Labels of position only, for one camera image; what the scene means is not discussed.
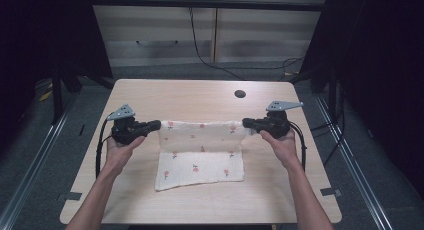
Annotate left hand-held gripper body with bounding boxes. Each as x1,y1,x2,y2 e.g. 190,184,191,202
106,104,148,146

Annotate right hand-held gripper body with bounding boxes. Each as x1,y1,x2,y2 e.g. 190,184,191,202
256,100,305,140

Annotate white flower print towel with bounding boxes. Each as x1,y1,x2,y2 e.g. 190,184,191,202
154,119,252,192

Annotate person's left hand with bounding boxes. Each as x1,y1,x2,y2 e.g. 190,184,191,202
105,134,147,174

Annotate person's right hand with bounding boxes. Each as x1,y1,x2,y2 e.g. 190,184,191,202
259,129,298,171

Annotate grey tape strip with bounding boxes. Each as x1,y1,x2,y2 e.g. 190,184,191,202
319,187,343,198
56,191,83,202

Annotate yellow floor object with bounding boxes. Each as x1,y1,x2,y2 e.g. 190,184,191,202
38,89,54,102

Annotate black curtain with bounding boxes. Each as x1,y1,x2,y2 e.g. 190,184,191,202
299,0,424,199
0,0,114,154

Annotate black horizontal bar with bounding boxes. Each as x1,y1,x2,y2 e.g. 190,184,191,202
89,0,327,13

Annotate left hand-held gripper black cable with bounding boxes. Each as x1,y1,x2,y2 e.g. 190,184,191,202
95,112,116,180

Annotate hand-held gripper black cable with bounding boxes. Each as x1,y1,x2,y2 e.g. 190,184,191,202
289,121,308,173
95,112,116,180

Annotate right hand-held gripper black cable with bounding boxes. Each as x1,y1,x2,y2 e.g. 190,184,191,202
289,121,308,173

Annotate black floor cables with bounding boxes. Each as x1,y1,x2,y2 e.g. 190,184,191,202
309,84,347,165

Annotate dark cabinet handle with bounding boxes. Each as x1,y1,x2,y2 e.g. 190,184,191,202
135,39,180,48

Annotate black wall cable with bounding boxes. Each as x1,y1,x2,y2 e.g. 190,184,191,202
188,6,305,82

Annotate metal floor rail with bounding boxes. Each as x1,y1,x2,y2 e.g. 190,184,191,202
314,94,397,230
0,96,80,230

